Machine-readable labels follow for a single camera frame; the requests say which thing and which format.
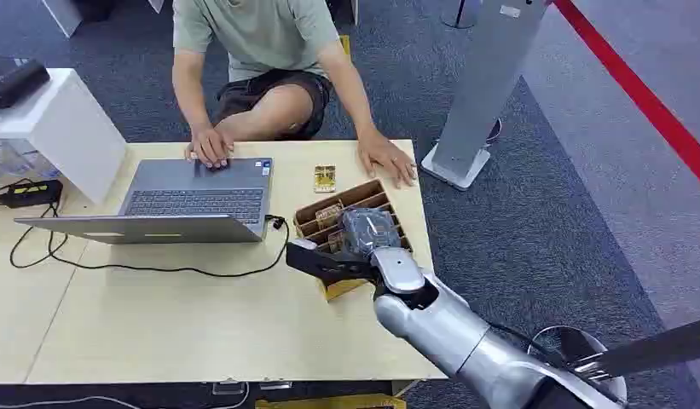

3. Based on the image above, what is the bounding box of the person's right hand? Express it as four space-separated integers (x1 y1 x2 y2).
184 123 235 170

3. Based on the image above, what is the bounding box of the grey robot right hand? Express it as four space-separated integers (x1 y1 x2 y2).
340 207 404 262

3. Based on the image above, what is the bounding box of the person's left hand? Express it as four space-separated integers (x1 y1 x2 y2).
356 130 419 190

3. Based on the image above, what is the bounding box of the wooden card box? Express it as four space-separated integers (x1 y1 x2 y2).
292 178 414 303

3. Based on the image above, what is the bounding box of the grey laptop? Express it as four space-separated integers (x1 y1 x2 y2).
14 157 275 245

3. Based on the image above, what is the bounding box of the person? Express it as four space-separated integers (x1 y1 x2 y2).
171 0 419 190

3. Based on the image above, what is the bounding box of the grey floor stand pillar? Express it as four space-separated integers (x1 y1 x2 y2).
421 0 549 192

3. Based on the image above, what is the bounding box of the white cabinet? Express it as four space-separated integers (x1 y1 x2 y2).
0 67 128 205

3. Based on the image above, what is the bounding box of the round grey stand base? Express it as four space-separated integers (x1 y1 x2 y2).
441 0 482 30

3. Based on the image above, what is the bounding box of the yellow box under desk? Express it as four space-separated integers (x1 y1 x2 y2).
253 394 408 409

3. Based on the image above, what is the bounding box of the black power adapter yellow label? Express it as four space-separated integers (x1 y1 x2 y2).
0 180 64 210

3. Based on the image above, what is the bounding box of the black device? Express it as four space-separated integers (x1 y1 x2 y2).
0 58 52 110

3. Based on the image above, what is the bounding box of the white round base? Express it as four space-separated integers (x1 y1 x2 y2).
526 325 628 406

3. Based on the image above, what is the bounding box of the red floor tape line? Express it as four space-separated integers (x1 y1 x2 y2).
552 0 700 193

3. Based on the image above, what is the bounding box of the dark slanted bar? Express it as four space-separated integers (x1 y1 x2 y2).
568 315 700 380

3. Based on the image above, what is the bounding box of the black laptop power cable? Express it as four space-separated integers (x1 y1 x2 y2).
9 179 291 279

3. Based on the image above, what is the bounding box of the white cable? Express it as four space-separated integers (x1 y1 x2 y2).
0 383 252 409

